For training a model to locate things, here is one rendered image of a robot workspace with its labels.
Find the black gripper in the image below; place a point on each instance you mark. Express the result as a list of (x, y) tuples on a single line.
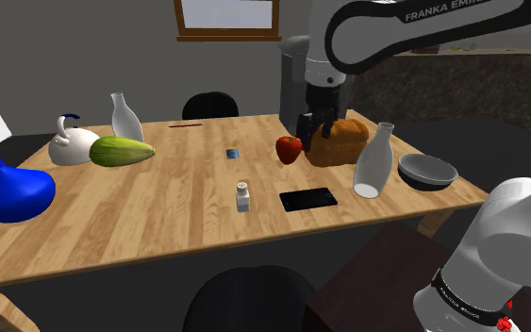
[(323, 100)]

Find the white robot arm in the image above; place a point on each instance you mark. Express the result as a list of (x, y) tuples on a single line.
[(366, 41)]

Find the brown bread loaf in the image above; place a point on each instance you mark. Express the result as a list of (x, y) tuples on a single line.
[(343, 148)]

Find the red apple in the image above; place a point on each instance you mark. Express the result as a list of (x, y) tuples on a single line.
[(289, 149)]

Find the clear glass bottle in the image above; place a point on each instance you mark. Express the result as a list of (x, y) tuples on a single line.
[(125, 122), (375, 165)]

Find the black phone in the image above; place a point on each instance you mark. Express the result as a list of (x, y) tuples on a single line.
[(308, 199)]

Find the small blue card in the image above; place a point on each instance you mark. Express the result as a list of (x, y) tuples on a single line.
[(233, 154)]

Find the small white pill bottle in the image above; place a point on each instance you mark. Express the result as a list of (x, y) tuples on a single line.
[(243, 200)]

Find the black chair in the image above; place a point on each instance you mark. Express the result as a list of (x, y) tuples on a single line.
[(210, 106), (251, 303)]

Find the grey bowl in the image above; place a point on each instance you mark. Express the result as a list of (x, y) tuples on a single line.
[(426, 174)]

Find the red pen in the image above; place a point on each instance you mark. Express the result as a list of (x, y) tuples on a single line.
[(185, 125)]

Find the dark textured counter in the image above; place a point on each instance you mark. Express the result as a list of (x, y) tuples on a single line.
[(453, 87)]

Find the wooden framed window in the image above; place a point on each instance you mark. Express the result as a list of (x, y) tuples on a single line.
[(226, 14)]

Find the wooden table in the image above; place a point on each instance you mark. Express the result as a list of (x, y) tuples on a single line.
[(177, 220)]

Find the green squash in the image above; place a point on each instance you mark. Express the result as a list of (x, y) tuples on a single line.
[(120, 151)]

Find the blue vase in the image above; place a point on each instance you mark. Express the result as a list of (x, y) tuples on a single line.
[(12, 193)]

